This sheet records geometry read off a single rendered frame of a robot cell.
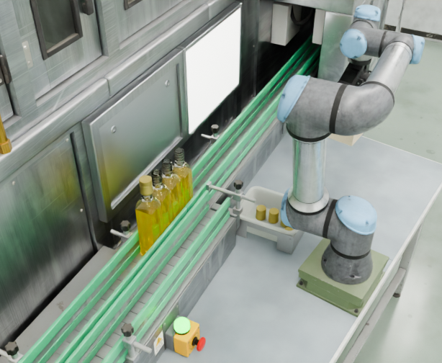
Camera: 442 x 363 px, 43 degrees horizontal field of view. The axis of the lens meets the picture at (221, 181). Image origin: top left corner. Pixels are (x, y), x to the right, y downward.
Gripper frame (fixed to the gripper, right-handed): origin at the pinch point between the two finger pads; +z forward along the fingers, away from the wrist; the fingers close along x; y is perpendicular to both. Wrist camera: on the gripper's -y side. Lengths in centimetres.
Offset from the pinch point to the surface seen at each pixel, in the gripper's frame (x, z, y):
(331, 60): 27, 6, 44
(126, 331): 7, 10, -100
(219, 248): 14, 25, -53
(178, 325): 6, 26, -83
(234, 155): 29.8, 16.2, -21.7
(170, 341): 8, 31, -85
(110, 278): 29, 20, -85
